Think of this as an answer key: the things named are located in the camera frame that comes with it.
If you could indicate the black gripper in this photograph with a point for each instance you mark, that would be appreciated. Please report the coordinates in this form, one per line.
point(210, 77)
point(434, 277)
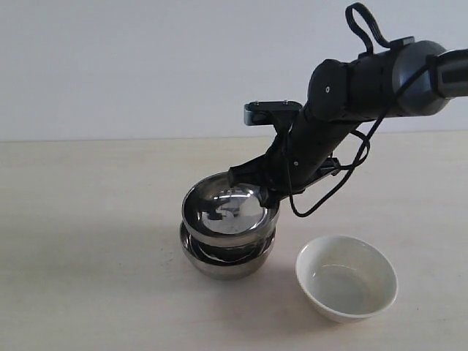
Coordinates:
point(287, 167)

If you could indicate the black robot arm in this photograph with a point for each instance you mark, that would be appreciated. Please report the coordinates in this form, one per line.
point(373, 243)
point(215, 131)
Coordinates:
point(409, 80)

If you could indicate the smooth steel bowl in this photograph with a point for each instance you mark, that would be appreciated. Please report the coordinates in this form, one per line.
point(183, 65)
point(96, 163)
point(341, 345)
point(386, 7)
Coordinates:
point(225, 263)

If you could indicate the white ceramic bowl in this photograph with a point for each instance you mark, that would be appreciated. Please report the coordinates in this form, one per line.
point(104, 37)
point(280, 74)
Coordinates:
point(346, 279)

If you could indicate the ribbed steel bowl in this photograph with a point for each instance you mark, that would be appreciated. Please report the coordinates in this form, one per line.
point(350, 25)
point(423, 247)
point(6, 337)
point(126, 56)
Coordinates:
point(218, 214)

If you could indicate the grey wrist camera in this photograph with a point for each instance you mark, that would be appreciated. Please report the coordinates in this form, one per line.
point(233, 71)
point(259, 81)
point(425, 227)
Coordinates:
point(259, 113)

